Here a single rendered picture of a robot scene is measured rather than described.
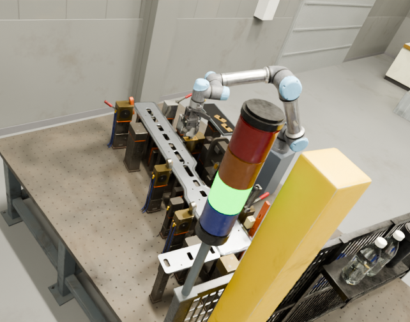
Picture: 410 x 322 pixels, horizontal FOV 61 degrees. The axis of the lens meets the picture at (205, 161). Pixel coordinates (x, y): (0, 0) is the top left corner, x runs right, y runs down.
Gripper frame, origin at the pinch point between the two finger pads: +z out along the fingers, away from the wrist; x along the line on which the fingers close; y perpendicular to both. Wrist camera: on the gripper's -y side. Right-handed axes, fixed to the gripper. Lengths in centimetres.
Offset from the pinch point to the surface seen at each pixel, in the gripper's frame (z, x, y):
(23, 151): 48, -62, 82
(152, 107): 21, -63, -5
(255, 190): 1.4, 47.2, -15.0
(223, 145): 2.6, 9.0, -17.8
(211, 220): -66, 104, 64
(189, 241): 22, 53, 22
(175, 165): 20.7, 0.6, 5.6
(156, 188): 29.3, 8.3, 20.2
